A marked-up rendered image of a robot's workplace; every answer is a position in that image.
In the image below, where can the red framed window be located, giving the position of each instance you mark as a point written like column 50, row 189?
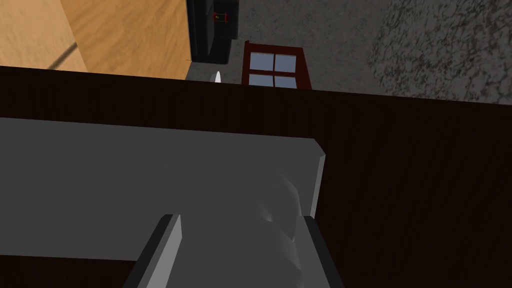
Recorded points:
column 274, row 68

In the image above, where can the black appliance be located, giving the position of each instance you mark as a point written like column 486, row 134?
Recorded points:
column 208, row 36

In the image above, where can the dark brown cabinet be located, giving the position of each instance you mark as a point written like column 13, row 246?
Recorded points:
column 420, row 192

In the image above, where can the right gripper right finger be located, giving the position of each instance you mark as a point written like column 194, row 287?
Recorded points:
column 318, row 260

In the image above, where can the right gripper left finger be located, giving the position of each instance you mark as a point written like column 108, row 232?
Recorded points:
column 160, row 260

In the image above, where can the grey drawer front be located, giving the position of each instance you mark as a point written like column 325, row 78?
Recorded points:
column 100, row 188

